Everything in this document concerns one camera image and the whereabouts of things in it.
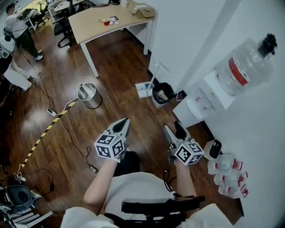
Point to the white cup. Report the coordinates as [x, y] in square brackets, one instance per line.
[124, 3]

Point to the person's right forearm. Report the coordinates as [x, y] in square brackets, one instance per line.
[184, 180]

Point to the silver metal trash can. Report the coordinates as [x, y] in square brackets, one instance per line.
[92, 101]

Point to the white box with black face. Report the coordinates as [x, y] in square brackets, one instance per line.
[213, 149]

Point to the white power strip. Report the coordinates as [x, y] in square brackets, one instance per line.
[51, 112]

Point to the pack of clear water bottles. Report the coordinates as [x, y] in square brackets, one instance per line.
[227, 176]

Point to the cardboard box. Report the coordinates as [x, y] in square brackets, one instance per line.
[143, 13]

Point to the person's left forearm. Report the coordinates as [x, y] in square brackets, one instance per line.
[100, 184]

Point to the black chest harness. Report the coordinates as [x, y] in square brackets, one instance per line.
[155, 204]

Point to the wooden desk with white legs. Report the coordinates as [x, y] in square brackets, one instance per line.
[93, 24]

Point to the person's white shirt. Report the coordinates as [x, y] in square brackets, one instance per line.
[138, 187]

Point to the black jug pump cap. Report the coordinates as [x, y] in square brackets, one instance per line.
[268, 45]

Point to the person's black trousers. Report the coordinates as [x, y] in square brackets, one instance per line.
[129, 163]

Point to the white background desk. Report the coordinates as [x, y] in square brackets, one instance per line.
[60, 6]

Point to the yellow black hazard tape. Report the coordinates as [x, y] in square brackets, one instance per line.
[47, 128]

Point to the black bin with bag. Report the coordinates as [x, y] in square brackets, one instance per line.
[157, 102]

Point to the red and white small items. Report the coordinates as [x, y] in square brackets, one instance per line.
[110, 21]

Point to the black panel with white edge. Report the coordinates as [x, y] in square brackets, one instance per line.
[181, 95]

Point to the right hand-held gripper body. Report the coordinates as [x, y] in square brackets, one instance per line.
[188, 153]

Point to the black office chair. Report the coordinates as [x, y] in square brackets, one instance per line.
[61, 27]
[40, 17]

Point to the black power adapter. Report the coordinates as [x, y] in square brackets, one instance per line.
[93, 169]

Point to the grey and black chair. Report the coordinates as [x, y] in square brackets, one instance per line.
[19, 196]

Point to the clear large water jug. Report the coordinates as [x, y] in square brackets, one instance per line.
[249, 66]

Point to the white water dispenser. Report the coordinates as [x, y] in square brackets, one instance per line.
[189, 111]

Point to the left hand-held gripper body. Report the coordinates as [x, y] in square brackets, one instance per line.
[107, 144]

